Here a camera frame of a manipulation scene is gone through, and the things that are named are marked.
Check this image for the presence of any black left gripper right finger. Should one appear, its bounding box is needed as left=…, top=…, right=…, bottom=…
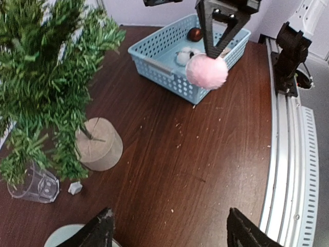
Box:
left=227, top=208, right=281, bottom=247

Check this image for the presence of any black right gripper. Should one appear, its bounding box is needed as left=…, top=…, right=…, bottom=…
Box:
left=195, top=0, right=261, bottom=58

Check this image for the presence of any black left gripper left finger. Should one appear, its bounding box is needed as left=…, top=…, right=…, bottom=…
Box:
left=58, top=207, right=115, bottom=247

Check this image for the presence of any pink pompom ornament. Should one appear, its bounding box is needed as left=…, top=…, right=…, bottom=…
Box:
left=186, top=53, right=229, bottom=90

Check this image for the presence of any small green christmas tree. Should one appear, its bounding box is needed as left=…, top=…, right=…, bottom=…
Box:
left=1, top=1, right=125, bottom=185

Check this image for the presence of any dark red bauble ornament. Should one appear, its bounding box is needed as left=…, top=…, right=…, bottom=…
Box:
left=188, top=27, right=203, bottom=42

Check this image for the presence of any light green floral plate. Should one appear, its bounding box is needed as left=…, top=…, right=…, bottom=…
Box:
left=44, top=224, right=121, bottom=246

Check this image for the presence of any white cotton flower ornament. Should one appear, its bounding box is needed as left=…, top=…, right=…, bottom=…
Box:
left=176, top=47, right=201, bottom=66

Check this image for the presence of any blue plastic basket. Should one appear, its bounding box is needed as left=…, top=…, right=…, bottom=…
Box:
left=127, top=13, right=252, bottom=105

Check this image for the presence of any clear drinking glass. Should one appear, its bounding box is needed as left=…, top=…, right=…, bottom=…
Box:
left=7, top=162, right=60, bottom=204

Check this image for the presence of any front aluminium rail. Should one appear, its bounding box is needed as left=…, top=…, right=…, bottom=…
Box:
left=259, top=38, right=319, bottom=246

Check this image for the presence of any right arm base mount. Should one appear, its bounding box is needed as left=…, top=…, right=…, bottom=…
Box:
left=271, top=22, right=312, bottom=97

